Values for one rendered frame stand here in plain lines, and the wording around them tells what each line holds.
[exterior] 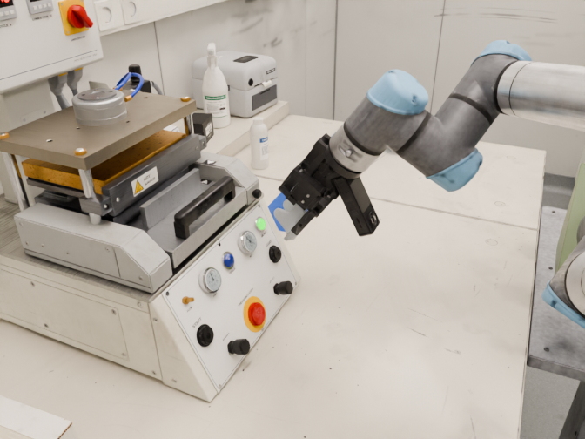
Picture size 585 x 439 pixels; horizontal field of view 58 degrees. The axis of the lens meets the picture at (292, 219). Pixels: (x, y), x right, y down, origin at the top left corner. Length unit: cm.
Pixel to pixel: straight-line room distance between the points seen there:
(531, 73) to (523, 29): 231
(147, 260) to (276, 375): 28
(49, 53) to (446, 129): 66
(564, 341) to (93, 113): 86
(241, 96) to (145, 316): 109
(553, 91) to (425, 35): 243
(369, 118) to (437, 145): 10
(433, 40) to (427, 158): 238
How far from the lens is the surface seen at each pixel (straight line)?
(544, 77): 75
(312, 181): 86
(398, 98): 75
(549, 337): 104
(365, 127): 78
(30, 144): 85
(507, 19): 307
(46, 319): 100
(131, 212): 88
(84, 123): 89
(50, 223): 86
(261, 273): 96
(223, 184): 87
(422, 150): 78
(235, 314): 90
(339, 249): 117
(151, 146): 91
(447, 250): 120
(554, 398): 202
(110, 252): 78
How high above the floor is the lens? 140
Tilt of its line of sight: 31 degrees down
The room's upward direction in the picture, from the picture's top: 1 degrees counter-clockwise
